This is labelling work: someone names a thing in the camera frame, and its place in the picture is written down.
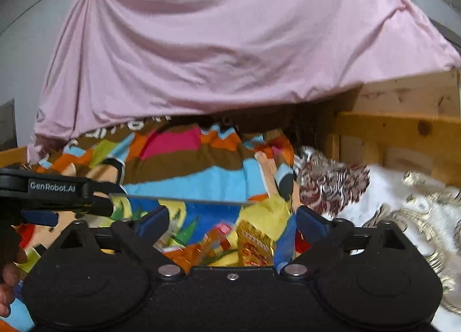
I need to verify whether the floral quilt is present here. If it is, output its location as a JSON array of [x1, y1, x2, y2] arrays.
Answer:
[[293, 145, 461, 332]]

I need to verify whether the gold snack packet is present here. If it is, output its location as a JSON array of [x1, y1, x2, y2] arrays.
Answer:
[[236, 219, 276, 268]]

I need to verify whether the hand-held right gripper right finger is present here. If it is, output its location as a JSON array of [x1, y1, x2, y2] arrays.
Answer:
[[281, 205, 415, 278]]

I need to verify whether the wooden bed frame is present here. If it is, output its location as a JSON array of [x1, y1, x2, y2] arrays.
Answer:
[[0, 67, 461, 189]]

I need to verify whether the pink sheet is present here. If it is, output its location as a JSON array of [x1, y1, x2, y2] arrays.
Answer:
[[27, 0, 461, 163]]

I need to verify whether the person's left hand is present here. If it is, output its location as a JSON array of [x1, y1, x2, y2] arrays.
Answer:
[[0, 246, 29, 319]]

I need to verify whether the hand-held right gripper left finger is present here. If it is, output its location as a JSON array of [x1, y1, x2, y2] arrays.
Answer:
[[58, 205, 183, 279]]

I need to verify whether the colourful printed blanket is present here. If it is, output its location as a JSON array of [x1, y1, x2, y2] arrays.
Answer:
[[0, 115, 300, 332]]

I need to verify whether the picture-lined cardboard box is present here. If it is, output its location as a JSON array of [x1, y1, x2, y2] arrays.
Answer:
[[72, 191, 300, 268]]

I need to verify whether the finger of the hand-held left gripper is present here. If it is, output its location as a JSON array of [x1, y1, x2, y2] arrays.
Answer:
[[81, 180, 127, 196], [20, 198, 115, 227]]

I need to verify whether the orange snack packet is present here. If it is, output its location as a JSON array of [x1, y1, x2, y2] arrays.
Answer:
[[162, 231, 239, 276]]

